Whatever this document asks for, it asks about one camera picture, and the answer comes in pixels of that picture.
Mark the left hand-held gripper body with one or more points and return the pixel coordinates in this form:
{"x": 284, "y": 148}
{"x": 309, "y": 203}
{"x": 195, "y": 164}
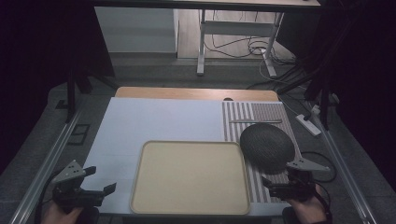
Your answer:
{"x": 70, "y": 177}

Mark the thin grey stick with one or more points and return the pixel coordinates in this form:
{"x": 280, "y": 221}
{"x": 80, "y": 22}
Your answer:
{"x": 255, "y": 121}

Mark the aluminium rail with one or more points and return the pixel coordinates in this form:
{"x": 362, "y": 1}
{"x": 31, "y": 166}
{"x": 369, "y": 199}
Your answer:
{"x": 345, "y": 169}
{"x": 43, "y": 168}

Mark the beige rectangular tray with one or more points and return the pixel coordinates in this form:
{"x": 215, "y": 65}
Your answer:
{"x": 190, "y": 177}

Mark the black floor socket plate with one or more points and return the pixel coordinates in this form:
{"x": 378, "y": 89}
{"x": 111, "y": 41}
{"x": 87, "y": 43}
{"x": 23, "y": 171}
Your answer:
{"x": 79, "y": 134}

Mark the black stand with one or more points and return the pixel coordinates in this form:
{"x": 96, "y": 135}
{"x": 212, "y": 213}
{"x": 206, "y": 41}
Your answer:
{"x": 323, "y": 93}
{"x": 71, "y": 93}

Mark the grey striped placemat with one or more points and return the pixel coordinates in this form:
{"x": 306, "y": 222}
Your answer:
{"x": 239, "y": 112}

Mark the white desk frame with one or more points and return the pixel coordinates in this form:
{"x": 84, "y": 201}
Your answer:
{"x": 236, "y": 28}

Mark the white cabinet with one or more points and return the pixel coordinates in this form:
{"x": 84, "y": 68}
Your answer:
{"x": 137, "y": 29}

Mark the wooden table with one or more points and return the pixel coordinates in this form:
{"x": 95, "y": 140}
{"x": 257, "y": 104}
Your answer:
{"x": 186, "y": 93}

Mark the white power strip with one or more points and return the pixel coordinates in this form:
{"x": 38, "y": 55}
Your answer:
{"x": 308, "y": 124}

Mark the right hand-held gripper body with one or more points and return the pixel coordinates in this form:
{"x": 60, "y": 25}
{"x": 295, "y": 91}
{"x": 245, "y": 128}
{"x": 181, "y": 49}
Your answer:
{"x": 300, "y": 183}

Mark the person's right hand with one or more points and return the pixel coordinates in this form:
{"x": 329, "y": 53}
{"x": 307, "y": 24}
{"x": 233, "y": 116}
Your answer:
{"x": 306, "y": 210}

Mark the person's left hand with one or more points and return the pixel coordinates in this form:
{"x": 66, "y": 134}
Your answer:
{"x": 59, "y": 215}

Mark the white table mat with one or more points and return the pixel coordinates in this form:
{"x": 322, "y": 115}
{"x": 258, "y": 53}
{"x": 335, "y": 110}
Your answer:
{"x": 155, "y": 119}

